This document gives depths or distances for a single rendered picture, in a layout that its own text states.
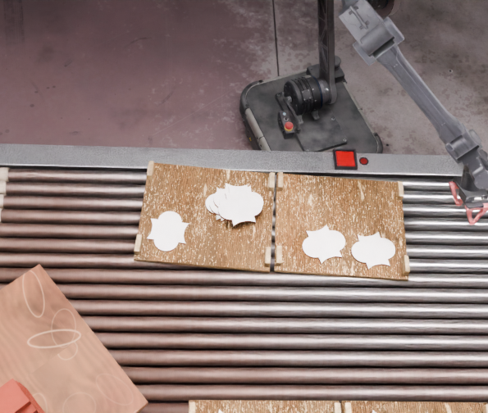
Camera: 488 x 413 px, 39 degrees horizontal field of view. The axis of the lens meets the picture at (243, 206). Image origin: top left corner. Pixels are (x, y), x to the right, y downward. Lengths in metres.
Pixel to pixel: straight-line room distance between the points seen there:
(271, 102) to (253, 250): 1.34
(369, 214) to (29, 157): 1.11
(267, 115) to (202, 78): 0.57
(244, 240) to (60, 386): 0.69
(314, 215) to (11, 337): 0.97
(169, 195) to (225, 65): 1.68
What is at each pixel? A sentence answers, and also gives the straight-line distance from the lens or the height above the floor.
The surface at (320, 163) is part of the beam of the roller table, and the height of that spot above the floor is 0.91.
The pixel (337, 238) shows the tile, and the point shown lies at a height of 0.94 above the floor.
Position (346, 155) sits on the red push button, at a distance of 2.37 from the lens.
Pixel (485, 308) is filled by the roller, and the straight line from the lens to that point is 2.25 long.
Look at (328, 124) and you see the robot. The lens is 3.29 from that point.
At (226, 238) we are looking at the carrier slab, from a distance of 2.15.
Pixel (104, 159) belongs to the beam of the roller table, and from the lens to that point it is 2.33.
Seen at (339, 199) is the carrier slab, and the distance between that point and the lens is 2.26.
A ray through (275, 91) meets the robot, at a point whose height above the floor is 0.24.
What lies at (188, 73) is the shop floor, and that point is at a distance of 3.75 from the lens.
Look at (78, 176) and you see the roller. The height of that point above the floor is 0.92.
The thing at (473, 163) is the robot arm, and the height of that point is 1.35.
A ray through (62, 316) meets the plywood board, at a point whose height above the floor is 1.04.
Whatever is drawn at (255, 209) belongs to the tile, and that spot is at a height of 0.98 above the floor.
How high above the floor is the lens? 2.84
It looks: 60 degrees down
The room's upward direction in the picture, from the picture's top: 8 degrees clockwise
